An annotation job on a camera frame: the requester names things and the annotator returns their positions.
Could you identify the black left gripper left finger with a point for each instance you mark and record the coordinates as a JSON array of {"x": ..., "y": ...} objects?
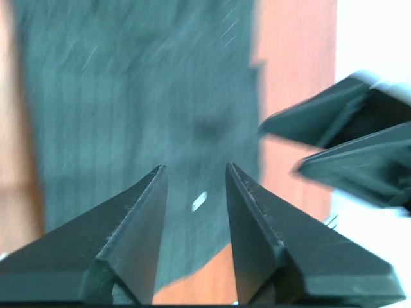
[{"x": 114, "y": 245}]

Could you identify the dark pinstriped long sleeve shirt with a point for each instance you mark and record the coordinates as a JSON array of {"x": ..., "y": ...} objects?
[{"x": 119, "y": 87}]

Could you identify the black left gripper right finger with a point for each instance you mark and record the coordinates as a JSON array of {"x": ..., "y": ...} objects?
[{"x": 283, "y": 256}]

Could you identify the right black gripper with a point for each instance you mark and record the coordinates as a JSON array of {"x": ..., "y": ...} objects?
[{"x": 375, "y": 167}]

